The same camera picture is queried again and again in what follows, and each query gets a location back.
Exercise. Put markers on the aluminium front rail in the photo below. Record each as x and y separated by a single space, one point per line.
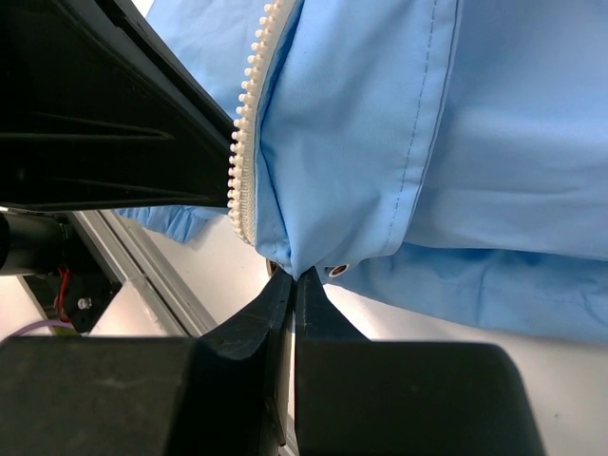
154 300

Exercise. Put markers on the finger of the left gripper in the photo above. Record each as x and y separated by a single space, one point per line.
98 113

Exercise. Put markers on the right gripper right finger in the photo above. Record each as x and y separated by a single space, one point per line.
355 396

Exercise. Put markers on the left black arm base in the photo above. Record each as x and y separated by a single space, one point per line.
81 285

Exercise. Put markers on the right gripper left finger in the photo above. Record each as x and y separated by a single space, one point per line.
224 393

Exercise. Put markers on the light blue zip jacket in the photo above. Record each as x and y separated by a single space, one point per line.
445 157

